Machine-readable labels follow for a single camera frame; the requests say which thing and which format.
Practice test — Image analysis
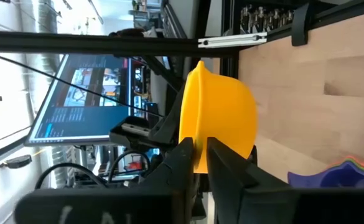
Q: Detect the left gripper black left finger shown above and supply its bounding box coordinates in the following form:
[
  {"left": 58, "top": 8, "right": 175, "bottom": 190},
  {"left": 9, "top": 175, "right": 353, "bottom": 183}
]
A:
[{"left": 144, "top": 137, "right": 197, "bottom": 224}]

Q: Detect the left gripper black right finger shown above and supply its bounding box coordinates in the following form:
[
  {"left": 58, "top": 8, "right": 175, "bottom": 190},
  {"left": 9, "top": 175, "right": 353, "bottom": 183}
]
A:
[{"left": 206, "top": 136, "right": 364, "bottom": 224}]

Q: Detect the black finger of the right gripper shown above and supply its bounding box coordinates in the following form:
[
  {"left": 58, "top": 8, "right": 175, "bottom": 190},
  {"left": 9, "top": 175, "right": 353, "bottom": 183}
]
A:
[{"left": 148, "top": 86, "right": 185, "bottom": 147}]

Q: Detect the yellow measuring cup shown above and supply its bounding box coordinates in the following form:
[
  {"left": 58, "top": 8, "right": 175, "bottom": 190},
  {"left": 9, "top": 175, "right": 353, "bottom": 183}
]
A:
[{"left": 178, "top": 60, "right": 259, "bottom": 174}]

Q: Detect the stack of colourful measuring cups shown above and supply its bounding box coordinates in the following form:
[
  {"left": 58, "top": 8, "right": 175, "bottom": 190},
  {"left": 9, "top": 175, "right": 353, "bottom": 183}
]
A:
[{"left": 287, "top": 160, "right": 364, "bottom": 189}]

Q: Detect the large computer monitor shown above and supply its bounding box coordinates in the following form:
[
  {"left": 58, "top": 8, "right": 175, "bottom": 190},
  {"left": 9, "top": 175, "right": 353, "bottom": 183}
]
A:
[{"left": 24, "top": 54, "right": 133, "bottom": 147}]

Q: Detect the small black device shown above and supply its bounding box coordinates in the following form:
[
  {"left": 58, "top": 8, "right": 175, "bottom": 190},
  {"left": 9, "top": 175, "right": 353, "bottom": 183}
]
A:
[{"left": 0, "top": 154, "right": 33, "bottom": 169}]

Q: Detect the thin black cable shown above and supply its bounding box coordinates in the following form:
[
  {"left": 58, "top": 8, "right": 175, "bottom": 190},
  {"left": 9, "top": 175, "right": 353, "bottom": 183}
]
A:
[{"left": 0, "top": 51, "right": 166, "bottom": 118}]

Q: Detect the silver mounting bracket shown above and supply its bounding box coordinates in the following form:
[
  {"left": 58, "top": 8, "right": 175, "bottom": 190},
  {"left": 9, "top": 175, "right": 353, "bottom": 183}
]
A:
[{"left": 197, "top": 32, "right": 268, "bottom": 49}]

